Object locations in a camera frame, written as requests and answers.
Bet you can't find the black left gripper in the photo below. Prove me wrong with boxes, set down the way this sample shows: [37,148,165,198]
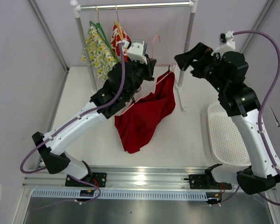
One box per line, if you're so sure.
[124,53,156,100]

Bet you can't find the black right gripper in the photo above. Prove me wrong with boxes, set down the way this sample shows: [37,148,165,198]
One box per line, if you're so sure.
[175,42,227,93]

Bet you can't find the pink wire hanger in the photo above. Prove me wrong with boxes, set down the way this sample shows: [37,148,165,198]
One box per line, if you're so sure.
[121,35,177,115]

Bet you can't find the red skirt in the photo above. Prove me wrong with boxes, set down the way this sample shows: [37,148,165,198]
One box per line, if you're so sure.
[114,71,175,154]

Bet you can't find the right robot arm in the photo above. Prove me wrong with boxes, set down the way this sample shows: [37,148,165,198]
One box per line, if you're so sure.
[174,42,280,195]

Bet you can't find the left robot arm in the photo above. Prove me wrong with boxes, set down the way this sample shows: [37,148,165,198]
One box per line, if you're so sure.
[32,57,157,187]

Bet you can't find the yellow hanger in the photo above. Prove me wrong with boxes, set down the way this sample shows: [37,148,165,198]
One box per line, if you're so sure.
[113,6,129,56]

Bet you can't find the green hanger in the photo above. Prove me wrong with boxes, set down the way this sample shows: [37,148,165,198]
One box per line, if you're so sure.
[89,5,119,62]

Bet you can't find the red floral print garment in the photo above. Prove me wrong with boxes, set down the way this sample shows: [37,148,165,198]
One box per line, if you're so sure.
[110,22,133,58]

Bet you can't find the lemon print garment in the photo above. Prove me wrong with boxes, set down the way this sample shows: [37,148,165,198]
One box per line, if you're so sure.
[85,26,118,81]

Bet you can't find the white clothes rack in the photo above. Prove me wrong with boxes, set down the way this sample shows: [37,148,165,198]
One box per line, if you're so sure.
[69,0,199,112]

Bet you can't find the white perforated basket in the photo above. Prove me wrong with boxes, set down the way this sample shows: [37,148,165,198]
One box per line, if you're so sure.
[207,102,251,166]

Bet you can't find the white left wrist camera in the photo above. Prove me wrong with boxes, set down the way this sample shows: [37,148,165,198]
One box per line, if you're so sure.
[123,39,147,64]

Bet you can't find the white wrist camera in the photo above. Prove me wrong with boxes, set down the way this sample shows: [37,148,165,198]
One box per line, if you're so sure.
[211,31,236,56]
[123,39,147,64]

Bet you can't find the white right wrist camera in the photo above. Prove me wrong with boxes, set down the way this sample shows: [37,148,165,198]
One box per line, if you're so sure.
[211,31,236,56]

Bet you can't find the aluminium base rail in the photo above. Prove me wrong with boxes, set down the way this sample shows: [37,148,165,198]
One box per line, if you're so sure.
[22,166,277,192]

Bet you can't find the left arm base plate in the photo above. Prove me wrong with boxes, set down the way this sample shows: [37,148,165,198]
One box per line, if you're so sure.
[65,172,107,188]

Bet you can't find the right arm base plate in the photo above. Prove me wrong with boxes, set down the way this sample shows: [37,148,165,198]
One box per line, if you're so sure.
[184,174,232,190]

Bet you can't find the perforated cable tray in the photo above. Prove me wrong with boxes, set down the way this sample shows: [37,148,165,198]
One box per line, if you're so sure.
[32,188,208,201]

